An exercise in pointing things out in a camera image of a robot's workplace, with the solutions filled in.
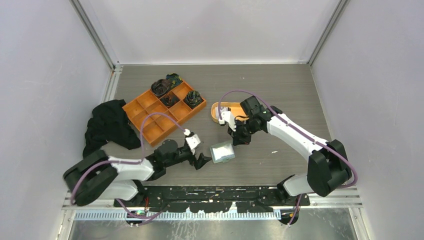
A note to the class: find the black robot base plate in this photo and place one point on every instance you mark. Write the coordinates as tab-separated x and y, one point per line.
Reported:
211	199

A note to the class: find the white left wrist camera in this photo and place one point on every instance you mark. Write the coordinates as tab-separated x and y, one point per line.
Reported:
193	141

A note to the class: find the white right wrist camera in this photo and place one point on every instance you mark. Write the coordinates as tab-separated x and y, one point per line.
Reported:
227	117

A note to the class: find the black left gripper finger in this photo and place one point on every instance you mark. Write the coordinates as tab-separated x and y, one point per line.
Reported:
192	159
201	161

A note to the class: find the dark rolled sock left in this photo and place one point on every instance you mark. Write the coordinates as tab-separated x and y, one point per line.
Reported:
161	87

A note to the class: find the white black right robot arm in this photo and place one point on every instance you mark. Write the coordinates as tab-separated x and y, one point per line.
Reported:
327	164

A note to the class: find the green patterned rolled sock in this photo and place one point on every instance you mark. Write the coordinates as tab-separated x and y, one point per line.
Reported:
193	99

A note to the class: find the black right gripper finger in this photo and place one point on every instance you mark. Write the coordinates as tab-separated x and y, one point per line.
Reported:
236	140
246	139

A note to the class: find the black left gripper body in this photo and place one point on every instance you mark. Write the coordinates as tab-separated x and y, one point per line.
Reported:
182	155

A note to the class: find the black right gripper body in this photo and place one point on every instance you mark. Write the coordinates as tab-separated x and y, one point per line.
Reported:
246	127

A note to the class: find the dark rolled sock top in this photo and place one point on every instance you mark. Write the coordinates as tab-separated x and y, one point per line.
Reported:
174	79

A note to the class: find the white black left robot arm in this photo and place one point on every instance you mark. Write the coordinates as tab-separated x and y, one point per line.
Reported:
100	176

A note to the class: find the aluminium frame rail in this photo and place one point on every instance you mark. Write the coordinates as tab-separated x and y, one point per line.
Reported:
104	213

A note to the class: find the yellow oval tray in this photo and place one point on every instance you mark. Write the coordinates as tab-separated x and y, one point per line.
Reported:
235	108

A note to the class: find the green card holder wallet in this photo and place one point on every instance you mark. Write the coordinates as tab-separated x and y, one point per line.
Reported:
222	152

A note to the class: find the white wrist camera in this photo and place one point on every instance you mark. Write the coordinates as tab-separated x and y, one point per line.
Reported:
227	117
193	141

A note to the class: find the black cloth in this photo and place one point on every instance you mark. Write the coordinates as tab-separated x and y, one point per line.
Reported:
109	123

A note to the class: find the dark rolled sock centre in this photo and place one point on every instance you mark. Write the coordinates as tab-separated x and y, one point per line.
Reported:
169	99

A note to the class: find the dark rolled sock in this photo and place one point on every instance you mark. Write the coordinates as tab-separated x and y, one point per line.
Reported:
161	87
169	99
174	79

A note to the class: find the orange wooden divider box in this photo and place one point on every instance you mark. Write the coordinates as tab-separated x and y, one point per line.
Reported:
154	120

